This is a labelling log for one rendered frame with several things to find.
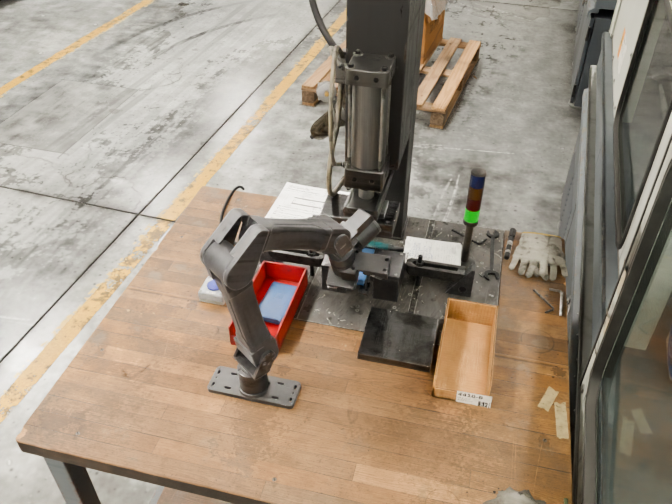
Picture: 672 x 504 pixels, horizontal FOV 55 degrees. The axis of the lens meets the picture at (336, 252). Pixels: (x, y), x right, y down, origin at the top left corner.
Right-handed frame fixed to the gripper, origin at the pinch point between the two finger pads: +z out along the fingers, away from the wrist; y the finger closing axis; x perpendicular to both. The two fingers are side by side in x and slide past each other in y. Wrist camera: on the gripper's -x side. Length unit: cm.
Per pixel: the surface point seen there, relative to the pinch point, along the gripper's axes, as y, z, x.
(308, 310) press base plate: -7.4, 7.9, 9.3
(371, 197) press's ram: 17.2, -11.0, -3.2
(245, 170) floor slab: 115, 183, 102
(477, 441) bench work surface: -32.4, -6.9, -34.8
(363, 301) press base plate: -1.7, 11.0, -3.5
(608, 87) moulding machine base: 114, 68, -72
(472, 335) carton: -6.6, 7.3, -31.5
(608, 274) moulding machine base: 16, 12, -63
